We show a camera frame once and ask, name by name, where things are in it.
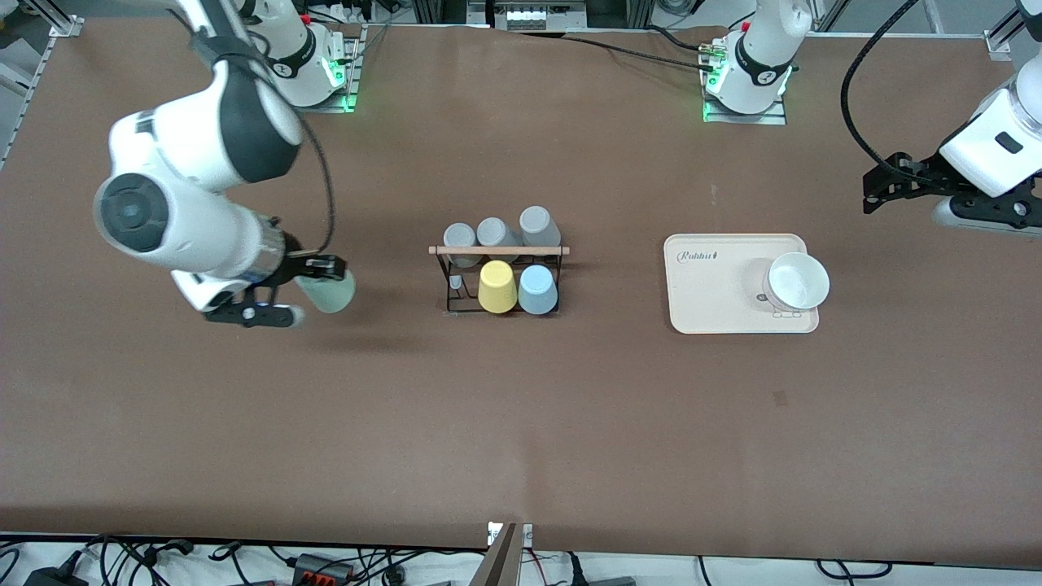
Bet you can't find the brown stand post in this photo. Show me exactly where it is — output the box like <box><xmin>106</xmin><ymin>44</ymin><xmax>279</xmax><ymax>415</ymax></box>
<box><xmin>471</xmin><ymin>522</ymin><xmax>522</xmax><ymax>586</ymax></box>

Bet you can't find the white bowl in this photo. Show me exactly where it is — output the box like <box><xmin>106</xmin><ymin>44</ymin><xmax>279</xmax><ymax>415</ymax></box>
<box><xmin>763</xmin><ymin>251</ymin><xmax>831</xmax><ymax>313</ymax></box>

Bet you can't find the light blue cup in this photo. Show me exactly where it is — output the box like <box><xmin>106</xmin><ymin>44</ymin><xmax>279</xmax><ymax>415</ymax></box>
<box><xmin>518</xmin><ymin>265</ymin><xmax>559</xmax><ymax>316</ymax></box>

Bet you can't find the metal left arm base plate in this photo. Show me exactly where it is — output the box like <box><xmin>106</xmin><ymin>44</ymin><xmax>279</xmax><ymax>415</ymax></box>
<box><xmin>703</xmin><ymin>96</ymin><xmax>788</xmax><ymax>126</ymax></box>

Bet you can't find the pale green cup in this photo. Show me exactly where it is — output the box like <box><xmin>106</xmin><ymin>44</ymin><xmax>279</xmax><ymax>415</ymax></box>
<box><xmin>296</xmin><ymin>270</ymin><xmax>357</xmax><ymax>316</ymax></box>

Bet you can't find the thick black cable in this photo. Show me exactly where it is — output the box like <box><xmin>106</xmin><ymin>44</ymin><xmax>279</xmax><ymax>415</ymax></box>
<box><xmin>647</xmin><ymin>24</ymin><xmax>706</xmax><ymax>52</ymax></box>

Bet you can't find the beige plastic tray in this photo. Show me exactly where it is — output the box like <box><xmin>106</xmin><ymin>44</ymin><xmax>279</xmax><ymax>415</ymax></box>
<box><xmin>663</xmin><ymin>234</ymin><xmax>820</xmax><ymax>335</ymax></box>

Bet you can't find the yellow cup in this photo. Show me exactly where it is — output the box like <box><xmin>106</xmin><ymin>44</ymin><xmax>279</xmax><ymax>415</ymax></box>
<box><xmin>479</xmin><ymin>260</ymin><xmax>520</xmax><ymax>315</ymax></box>

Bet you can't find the black plug adapter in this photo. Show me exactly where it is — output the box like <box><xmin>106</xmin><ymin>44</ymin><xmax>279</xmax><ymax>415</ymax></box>
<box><xmin>24</xmin><ymin>566</ymin><xmax>89</xmax><ymax>586</ymax></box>

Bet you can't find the white power strip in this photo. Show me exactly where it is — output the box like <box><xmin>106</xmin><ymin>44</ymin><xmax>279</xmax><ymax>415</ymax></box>
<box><xmin>505</xmin><ymin>3</ymin><xmax>587</xmax><ymax>32</ymax></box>

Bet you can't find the grey cup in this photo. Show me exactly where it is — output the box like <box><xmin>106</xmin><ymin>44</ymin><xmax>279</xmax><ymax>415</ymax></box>
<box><xmin>519</xmin><ymin>205</ymin><xmax>563</xmax><ymax>248</ymax></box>
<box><xmin>444</xmin><ymin>222</ymin><xmax>479</xmax><ymax>269</ymax></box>
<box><xmin>476</xmin><ymin>216</ymin><xmax>523</xmax><ymax>250</ymax></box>

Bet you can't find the thin black table cable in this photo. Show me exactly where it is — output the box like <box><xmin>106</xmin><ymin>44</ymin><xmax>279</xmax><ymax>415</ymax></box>
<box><xmin>513</xmin><ymin>31</ymin><xmax>717</xmax><ymax>71</ymax></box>

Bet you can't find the black orange power adapter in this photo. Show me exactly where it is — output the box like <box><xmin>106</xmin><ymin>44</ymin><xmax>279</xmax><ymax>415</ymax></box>
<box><xmin>295</xmin><ymin>553</ymin><xmax>353</xmax><ymax>584</ymax></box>

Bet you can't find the black wire cup rack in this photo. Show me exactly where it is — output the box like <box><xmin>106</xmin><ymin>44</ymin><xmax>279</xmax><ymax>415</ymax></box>
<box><xmin>429</xmin><ymin>243</ymin><xmax>571</xmax><ymax>317</ymax></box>

